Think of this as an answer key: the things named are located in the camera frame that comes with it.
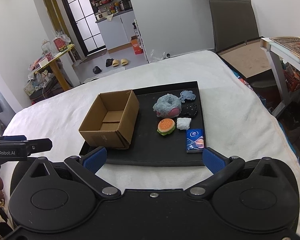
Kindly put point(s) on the plush hamburger toy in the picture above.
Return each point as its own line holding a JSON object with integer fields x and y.
{"x": 166, "y": 126}

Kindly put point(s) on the black dotted plush toy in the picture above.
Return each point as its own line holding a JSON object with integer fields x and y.
{"x": 189, "y": 110}

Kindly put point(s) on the white soft ball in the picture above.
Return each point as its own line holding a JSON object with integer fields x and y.
{"x": 183, "y": 123}

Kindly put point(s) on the beige slipper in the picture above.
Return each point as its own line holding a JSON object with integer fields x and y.
{"x": 115, "y": 63}
{"x": 124, "y": 62}

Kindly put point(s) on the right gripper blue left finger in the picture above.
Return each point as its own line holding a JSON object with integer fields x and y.
{"x": 95, "y": 159}

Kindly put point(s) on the white kitchen cabinet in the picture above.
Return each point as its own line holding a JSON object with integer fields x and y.
{"x": 119, "y": 31}

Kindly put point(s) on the grey upright panel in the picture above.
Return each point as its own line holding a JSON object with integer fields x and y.
{"x": 233, "y": 22}

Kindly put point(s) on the orange cardboard box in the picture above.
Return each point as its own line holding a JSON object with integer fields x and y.
{"x": 136, "y": 44}

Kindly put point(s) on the yellow side table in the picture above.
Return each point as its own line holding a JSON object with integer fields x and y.
{"x": 55, "y": 69}

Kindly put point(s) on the black slipper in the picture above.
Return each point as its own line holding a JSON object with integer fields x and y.
{"x": 109, "y": 62}
{"x": 97, "y": 70}

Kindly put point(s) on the black framed glass door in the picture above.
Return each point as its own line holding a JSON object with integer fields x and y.
{"x": 83, "y": 21}

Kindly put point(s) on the grey pink plush paw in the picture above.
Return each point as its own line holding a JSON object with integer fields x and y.
{"x": 167, "y": 106}

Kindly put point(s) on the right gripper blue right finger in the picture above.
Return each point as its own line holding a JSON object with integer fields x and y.
{"x": 213, "y": 160}

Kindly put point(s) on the glass jar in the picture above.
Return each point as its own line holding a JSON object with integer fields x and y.
{"x": 47, "y": 49}

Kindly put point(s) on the blue Vinda tissue pack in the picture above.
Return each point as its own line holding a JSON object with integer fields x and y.
{"x": 195, "y": 140}

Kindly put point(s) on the blue denim plush toy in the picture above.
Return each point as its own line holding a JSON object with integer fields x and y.
{"x": 187, "y": 95}

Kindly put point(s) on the brown floor board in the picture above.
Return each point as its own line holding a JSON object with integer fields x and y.
{"x": 247, "y": 57}

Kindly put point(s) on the brown cardboard box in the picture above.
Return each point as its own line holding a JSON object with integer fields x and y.
{"x": 111, "y": 119}

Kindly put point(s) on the clutter pile under table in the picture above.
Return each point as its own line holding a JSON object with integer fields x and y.
{"x": 42, "y": 85}

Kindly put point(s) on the red box on table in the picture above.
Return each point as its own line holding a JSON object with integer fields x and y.
{"x": 60, "y": 44}

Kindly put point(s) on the black tray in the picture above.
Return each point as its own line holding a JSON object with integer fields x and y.
{"x": 152, "y": 126}

